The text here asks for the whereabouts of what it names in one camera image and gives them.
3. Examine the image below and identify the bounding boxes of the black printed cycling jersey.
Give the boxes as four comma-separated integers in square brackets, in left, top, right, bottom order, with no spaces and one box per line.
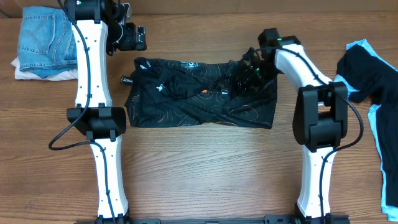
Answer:
[125,57,277,129]

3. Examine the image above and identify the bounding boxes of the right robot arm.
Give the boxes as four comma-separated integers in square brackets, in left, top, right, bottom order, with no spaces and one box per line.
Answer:
[233,28,349,223]

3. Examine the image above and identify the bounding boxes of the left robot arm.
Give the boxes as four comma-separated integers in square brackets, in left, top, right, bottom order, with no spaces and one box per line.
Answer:
[63,0,147,223]

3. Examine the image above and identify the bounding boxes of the folded white cloth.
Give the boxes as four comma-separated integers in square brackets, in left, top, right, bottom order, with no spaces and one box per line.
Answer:
[11,57,78,82]

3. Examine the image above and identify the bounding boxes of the folded blue jeans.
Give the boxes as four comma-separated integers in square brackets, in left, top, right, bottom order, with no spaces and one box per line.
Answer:
[17,6,77,71]

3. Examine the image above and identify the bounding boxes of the black and light-blue garment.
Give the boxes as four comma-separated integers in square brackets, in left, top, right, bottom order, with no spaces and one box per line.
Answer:
[335,39,397,222]

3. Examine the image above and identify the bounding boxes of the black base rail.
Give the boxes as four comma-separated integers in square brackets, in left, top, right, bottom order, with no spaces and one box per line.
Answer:
[74,214,296,224]

